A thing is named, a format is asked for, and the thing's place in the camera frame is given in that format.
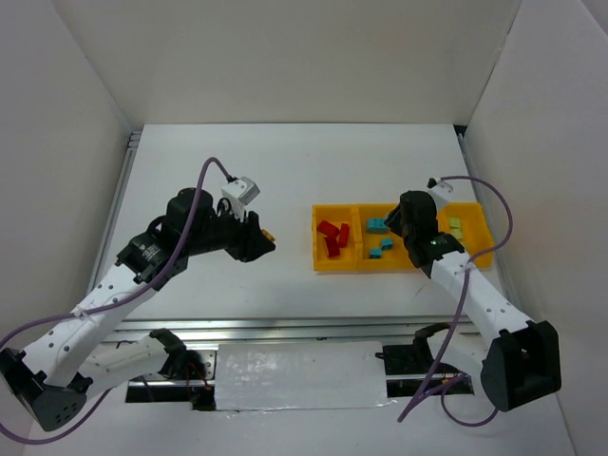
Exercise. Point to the white taped cover plate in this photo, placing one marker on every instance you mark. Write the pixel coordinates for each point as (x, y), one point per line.
(319, 375)

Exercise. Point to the green yellow blue lego stack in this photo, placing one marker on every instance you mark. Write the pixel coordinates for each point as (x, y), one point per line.
(268, 235)

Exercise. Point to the light green lego brick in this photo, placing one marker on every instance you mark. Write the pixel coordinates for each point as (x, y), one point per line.
(458, 234)

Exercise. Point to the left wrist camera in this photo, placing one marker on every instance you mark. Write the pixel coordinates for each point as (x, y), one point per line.
(239, 193)

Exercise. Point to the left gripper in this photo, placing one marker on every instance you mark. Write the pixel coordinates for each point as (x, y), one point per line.
(245, 237)

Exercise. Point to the yellow red blue lego stack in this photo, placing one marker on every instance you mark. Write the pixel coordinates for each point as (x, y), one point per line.
(332, 247)

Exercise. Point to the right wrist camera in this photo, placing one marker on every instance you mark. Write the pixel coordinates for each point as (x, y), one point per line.
(441, 193)

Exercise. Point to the red rectangular lego brick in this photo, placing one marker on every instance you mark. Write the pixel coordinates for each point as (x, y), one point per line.
(343, 235)

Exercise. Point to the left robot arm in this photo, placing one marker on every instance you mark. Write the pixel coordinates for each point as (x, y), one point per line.
(54, 376)

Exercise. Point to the pale green lego brick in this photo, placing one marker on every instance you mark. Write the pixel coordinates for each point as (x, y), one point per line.
(454, 223)

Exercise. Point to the teal small lego brick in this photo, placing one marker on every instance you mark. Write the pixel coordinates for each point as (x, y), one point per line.
(386, 244)

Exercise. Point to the yellow four-compartment tray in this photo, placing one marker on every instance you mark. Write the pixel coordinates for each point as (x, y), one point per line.
(355, 257)

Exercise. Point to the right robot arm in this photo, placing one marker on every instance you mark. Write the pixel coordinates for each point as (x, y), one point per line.
(522, 359)

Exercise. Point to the aluminium frame rail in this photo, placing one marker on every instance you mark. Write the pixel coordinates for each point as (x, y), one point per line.
(285, 330)

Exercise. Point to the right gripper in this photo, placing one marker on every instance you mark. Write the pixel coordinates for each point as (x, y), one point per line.
(399, 219)

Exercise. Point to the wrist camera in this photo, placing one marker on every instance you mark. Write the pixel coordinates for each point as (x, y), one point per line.
(239, 193)
(441, 193)

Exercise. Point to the red flower lego piece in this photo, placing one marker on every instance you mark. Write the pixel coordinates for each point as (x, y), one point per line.
(327, 229)

